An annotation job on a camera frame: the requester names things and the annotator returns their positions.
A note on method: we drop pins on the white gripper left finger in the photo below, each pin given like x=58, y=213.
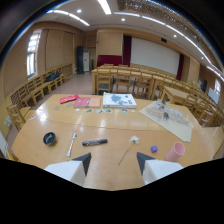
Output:
x=68, y=169

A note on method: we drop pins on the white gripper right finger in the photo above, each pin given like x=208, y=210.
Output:
x=158, y=169

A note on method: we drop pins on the white book with grey print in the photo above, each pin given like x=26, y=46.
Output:
x=119, y=100

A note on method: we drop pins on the small purple cube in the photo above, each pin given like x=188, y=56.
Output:
x=153, y=149

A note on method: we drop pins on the pink plastic cup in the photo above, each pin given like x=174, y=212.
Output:
x=176, y=151

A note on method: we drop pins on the silver metal spoon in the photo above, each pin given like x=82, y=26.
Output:
x=71, y=144

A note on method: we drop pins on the black marker pen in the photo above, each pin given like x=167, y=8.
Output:
x=94, y=142

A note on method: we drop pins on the white artificial flower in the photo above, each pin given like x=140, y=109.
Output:
x=133, y=140

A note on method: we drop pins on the beige poster sheet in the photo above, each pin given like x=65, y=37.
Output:
x=168, y=119

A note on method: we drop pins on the small picture card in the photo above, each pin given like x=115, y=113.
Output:
x=124, y=111
x=89, y=110
x=108, y=110
x=99, y=111

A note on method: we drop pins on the wooden chair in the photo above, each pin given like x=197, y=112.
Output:
x=15, y=116
x=123, y=80
x=143, y=84
x=103, y=81

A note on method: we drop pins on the small wooden table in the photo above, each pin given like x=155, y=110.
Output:
x=176, y=94

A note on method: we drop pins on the dark bag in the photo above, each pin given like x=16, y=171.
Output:
x=52, y=77

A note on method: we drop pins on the long wooden table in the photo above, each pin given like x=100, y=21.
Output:
x=126, y=74

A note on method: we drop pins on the black tall cabinet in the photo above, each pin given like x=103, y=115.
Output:
x=80, y=59

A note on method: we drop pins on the white projection screen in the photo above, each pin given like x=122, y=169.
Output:
x=154, y=55

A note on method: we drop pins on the red podium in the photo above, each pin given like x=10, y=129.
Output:
x=109, y=60

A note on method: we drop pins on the window with white frame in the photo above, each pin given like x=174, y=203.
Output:
x=32, y=54

